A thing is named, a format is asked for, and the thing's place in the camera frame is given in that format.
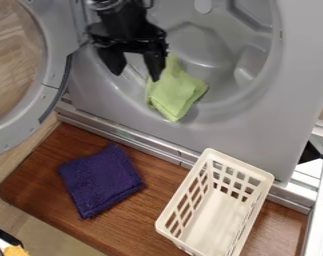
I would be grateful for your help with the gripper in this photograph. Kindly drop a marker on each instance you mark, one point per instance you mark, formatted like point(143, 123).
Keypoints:
point(123, 28)

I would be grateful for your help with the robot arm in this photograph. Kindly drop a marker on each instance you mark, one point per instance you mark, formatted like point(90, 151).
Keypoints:
point(114, 4)

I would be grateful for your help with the green cloth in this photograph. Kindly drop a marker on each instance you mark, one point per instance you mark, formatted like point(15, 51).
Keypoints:
point(175, 91)

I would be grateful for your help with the purple cloth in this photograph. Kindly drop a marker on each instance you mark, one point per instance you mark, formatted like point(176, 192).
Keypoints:
point(100, 180)

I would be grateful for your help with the washing machine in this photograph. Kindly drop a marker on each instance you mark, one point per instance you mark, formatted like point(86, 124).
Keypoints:
point(168, 73)

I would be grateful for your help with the white plastic basket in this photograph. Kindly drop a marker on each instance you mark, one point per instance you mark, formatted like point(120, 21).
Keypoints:
point(215, 206)

